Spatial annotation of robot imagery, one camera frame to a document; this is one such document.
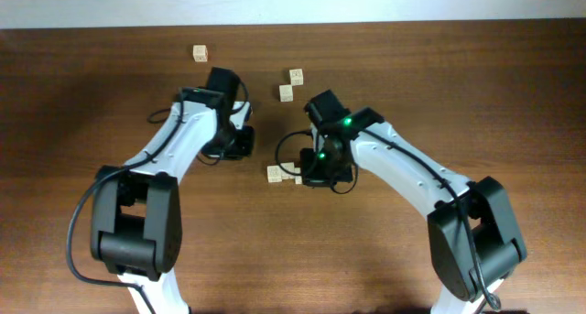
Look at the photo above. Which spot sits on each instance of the wooden block blue side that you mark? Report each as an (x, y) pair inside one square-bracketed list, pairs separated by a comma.
[(274, 174)]

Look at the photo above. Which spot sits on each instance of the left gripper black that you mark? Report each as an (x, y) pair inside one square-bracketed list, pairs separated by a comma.
[(243, 147)]

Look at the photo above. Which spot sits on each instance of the wooden block upper middle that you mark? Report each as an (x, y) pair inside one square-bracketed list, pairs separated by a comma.
[(296, 77)]

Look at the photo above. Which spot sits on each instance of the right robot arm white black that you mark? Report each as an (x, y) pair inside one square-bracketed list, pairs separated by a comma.
[(474, 237)]

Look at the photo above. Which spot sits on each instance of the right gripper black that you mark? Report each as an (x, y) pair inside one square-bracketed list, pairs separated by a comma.
[(309, 176)]

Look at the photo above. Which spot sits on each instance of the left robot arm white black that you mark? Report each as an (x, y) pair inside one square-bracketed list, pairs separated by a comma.
[(136, 218)]

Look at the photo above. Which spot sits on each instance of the wooden block below upper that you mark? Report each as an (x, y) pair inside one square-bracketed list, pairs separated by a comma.
[(286, 93)]

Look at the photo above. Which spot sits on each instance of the wooden block number four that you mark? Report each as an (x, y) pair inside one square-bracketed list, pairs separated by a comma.
[(298, 178)]

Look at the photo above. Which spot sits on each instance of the plain wooden block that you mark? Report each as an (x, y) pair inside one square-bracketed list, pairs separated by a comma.
[(200, 53), (287, 170)]

